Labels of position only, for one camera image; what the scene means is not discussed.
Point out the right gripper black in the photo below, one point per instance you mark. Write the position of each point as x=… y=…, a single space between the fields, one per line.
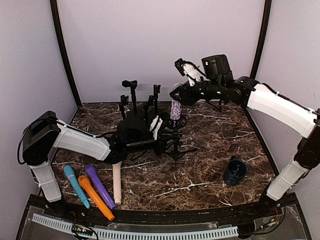
x=187 y=97

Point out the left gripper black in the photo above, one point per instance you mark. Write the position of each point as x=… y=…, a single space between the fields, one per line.
x=162 y=146

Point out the black tripod shock-mount stand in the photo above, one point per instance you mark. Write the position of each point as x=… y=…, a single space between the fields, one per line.
x=172 y=150

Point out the silver glitter microphone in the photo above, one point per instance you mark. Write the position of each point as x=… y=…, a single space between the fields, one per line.
x=175 y=111

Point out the black stand of orange microphone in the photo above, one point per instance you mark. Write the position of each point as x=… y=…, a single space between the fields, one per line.
x=156 y=91

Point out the black stand of purple microphone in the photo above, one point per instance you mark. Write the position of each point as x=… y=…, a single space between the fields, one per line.
x=146 y=106

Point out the black stand of blue microphone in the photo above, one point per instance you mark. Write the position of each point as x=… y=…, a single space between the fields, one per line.
x=132 y=85

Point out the black stand of pink microphone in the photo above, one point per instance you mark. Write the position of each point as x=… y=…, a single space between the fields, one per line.
x=124 y=100

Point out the pink microphone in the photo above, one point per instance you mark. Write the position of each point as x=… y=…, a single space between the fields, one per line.
x=117 y=187

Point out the purple microphone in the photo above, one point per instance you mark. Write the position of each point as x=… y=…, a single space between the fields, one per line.
x=91 y=172

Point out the orange microphone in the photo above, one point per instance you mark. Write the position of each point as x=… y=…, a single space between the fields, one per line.
x=85 y=183

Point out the blue microphone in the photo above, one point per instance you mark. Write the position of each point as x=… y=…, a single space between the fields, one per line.
x=71 y=176

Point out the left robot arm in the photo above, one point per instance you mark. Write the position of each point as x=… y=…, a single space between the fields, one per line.
x=133 y=134

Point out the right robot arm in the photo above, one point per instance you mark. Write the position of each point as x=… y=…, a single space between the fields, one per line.
x=216 y=82

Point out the dark blue mug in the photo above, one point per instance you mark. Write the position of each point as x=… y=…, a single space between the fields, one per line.
x=235 y=171

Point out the small circuit board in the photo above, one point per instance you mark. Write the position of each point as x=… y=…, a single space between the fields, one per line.
x=81 y=231

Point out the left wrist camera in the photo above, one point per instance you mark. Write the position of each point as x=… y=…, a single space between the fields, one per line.
x=155 y=127

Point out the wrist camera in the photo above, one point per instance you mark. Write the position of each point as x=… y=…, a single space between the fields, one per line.
x=190 y=70
x=155 y=127

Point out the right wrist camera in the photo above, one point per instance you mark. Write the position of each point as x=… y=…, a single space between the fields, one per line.
x=190 y=70

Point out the white slotted cable duct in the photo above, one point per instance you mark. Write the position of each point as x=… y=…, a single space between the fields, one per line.
x=127 y=232

